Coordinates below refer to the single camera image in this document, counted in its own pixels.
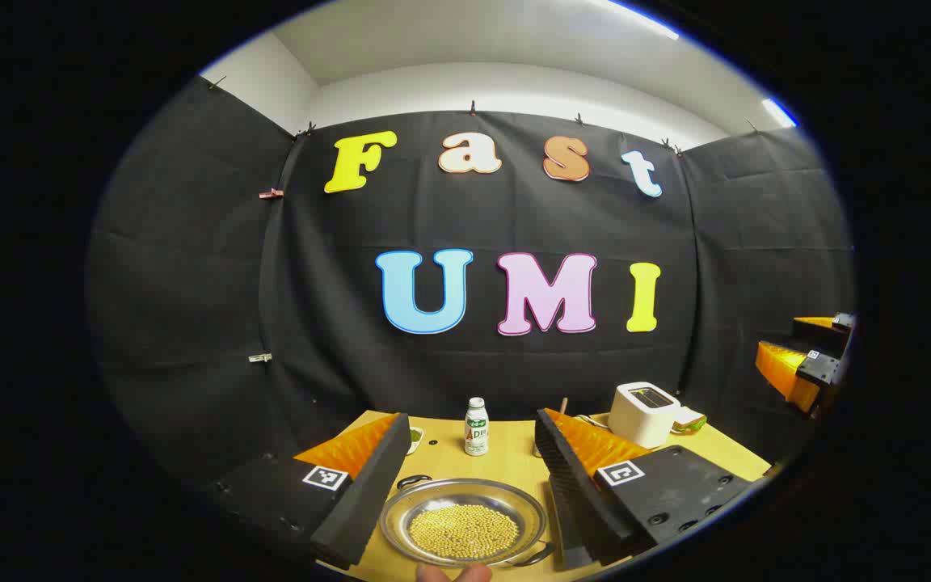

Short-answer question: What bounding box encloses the white toaster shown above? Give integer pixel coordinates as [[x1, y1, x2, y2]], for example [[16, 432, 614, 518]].
[[608, 382, 681, 449]]

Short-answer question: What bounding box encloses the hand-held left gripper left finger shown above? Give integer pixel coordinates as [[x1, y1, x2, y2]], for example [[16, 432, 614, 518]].
[[211, 412, 411, 571]]

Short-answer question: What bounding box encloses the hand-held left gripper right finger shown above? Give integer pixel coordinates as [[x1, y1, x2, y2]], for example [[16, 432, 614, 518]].
[[534, 408, 757, 571]]

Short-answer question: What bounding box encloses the stainless steel pot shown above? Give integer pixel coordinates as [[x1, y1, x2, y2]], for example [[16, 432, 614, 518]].
[[379, 473, 555, 568]]

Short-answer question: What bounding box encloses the pile of yellow soybeans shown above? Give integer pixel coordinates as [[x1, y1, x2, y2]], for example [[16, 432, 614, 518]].
[[407, 504, 520, 560]]

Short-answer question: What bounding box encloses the white bottle green label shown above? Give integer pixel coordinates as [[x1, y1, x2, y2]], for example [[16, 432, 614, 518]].
[[464, 397, 489, 457]]

